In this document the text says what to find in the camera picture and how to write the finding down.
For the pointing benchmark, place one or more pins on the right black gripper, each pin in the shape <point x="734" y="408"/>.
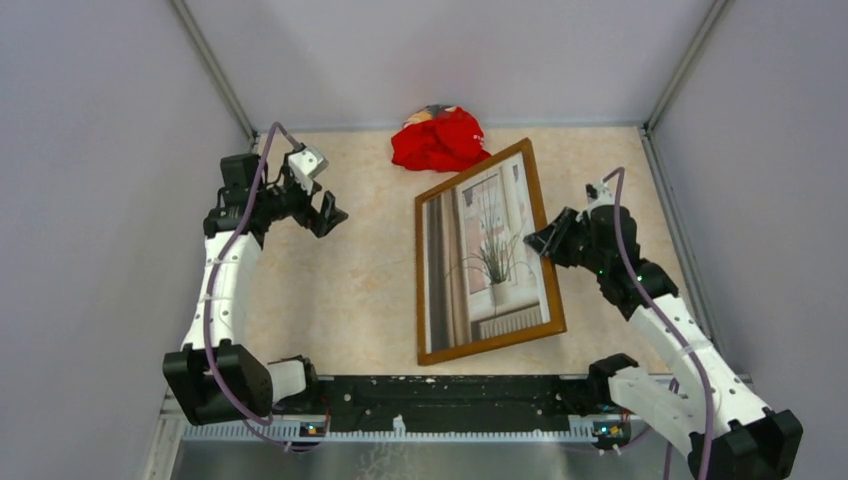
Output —
<point x="548" y="242"/>

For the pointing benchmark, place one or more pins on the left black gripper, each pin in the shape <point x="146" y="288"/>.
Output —
<point x="319" y="222"/>

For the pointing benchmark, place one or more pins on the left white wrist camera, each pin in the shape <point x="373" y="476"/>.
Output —
<point x="306" y="165"/>

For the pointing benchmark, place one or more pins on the wooden picture frame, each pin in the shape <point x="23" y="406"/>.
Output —
<point x="558" y="323"/>

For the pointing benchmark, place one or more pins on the red crumpled cloth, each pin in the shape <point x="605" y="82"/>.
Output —
<point x="441" y="138"/>

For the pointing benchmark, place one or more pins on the aluminium front rail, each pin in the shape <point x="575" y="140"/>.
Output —
<point x="480" y="422"/>

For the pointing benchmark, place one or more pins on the printed photo sheet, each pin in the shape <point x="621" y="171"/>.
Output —
<point x="480" y="282"/>

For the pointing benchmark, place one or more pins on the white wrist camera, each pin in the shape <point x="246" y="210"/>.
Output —
<point x="598" y="195"/>
<point x="306" y="165"/>

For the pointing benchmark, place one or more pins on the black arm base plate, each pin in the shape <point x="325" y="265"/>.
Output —
<point x="574" y="394"/>

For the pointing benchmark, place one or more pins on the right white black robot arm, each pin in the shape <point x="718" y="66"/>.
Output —
<point x="724" y="430"/>

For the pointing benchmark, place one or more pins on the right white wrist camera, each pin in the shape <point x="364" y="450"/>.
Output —
<point x="598" y="195"/>

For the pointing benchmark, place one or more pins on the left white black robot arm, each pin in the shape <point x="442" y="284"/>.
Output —
<point x="213" y="376"/>

